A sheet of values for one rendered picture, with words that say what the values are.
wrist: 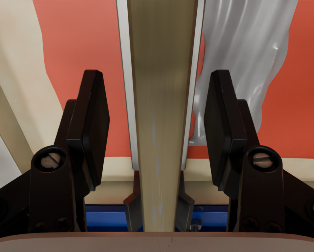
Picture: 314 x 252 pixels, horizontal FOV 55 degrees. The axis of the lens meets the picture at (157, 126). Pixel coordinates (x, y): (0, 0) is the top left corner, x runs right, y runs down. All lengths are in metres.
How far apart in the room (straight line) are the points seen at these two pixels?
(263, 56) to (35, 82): 0.21
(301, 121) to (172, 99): 0.22
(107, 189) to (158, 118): 0.25
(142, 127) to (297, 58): 0.17
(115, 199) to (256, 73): 0.23
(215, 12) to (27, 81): 0.18
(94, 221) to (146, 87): 0.29
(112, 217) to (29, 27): 0.24
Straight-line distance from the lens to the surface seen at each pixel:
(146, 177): 0.22
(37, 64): 0.29
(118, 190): 0.41
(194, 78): 0.23
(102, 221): 0.41
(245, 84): 0.29
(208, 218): 0.41
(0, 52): 0.30
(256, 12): 0.26
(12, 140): 0.34
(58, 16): 0.26
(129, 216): 0.33
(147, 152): 0.19
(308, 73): 0.31
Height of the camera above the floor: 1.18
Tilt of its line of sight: 43 degrees down
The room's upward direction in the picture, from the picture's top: 180 degrees counter-clockwise
